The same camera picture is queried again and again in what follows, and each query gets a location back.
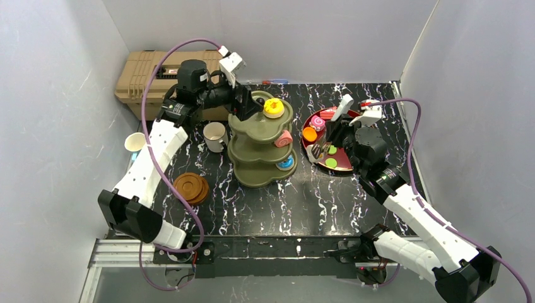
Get yellow frosted donut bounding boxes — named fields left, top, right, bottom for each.
left=263, top=98, right=285, bottom=119

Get white handled metal tongs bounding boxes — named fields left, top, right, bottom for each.
left=315, top=94, right=354, bottom=156

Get green three-tier dessert stand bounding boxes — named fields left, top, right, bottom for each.
left=227, top=100, right=298, bottom=188

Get white cream cake piece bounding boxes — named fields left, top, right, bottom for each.
left=305, top=143, right=324, bottom=163

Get blue frosted donut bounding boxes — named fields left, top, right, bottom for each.
left=276, top=155, right=295, bottom=171

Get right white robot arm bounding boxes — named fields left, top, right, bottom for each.
left=325, top=117, right=500, bottom=302

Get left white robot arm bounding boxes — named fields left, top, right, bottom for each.
left=98, top=53, right=263, bottom=253

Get dark red round tray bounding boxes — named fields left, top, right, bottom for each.
left=301, top=108, right=352, bottom=172

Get green macaron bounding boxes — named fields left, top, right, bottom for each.
left=325, top=158, right=338, bottom=169
left=327, top=145, right=338, bottom=155

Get red blue pen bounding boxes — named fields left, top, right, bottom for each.
left=261, top=79, right=288, bottom=85

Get red layered cake slice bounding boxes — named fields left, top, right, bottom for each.
left=319, top=107, right=338, bottom=121

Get pink swirl roll cake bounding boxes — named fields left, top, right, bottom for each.
left=309, top=115, right=326, bottom=132

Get orange tart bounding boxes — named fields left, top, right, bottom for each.
left=302, top=126, right=318, bottom=143

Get tan plastic toolbox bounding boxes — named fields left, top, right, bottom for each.
left=115, top=50, right=236, bottom=121

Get blue mug cream interior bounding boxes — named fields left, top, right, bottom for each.
left=124, top=132, right=146, bottom=162

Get brown wooden coaster stack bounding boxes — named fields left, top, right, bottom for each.
left=173, top=172, right=209, bottom=206

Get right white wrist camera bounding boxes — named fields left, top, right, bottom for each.
left=349, top=100, right=383, bottom=127

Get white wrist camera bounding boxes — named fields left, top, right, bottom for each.
left=349, top=100, right=383, bottom=127
left=218, top=45, right=246, bottom=88

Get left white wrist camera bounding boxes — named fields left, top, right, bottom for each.
left=218, top=45, right=246, bottom=88

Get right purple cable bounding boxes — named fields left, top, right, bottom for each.
left=367, top=98, right=535, bottom=303

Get purple cable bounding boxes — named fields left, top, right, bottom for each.
left=138, top=38, right=228, bottom=292
left=367, top=98, right=535, bottom=303

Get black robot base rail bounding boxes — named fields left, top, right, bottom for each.
left=152, top=234, right=389, bottom=280

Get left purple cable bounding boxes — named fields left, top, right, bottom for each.
left=138, top=38, right=228, bottom=292

